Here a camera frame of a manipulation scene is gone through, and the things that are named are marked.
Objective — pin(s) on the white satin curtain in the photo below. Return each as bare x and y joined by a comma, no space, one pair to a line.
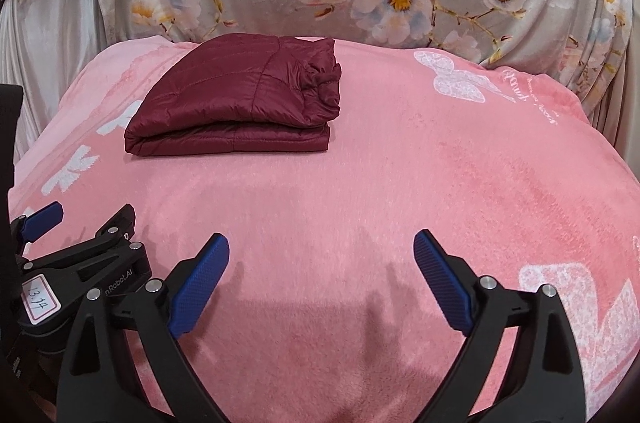
55,38

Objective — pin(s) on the beige pleated curtain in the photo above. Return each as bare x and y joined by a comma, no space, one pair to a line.
612,113

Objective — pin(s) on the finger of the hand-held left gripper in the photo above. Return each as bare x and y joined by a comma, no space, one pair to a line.
42,218
112,228

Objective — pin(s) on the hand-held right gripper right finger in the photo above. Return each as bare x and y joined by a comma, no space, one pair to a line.
442,283

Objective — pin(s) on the maroon quilted jacket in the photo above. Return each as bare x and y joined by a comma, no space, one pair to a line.
235,98

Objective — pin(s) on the pink butterfly print blanket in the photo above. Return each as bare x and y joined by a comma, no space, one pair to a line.
350,203

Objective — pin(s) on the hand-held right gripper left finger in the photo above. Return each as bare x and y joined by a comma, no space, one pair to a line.
200,283

